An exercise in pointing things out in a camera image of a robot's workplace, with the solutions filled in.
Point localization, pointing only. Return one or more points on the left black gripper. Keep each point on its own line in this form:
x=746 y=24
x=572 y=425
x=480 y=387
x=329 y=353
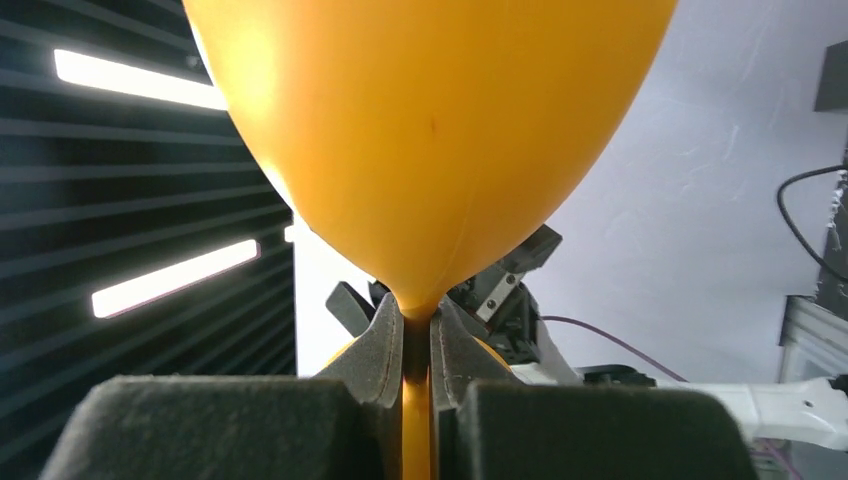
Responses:
x=497 y=306

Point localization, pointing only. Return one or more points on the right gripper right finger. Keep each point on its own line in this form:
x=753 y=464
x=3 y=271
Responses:
x=488 y=424

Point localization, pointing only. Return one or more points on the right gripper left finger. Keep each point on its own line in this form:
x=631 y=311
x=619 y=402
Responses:
x=342 y=423

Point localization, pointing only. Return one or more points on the orange glass yellow base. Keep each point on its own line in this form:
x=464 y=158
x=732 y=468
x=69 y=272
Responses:
x=424 y=140

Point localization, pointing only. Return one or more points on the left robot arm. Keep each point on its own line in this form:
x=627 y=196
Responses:
x=487 y=346

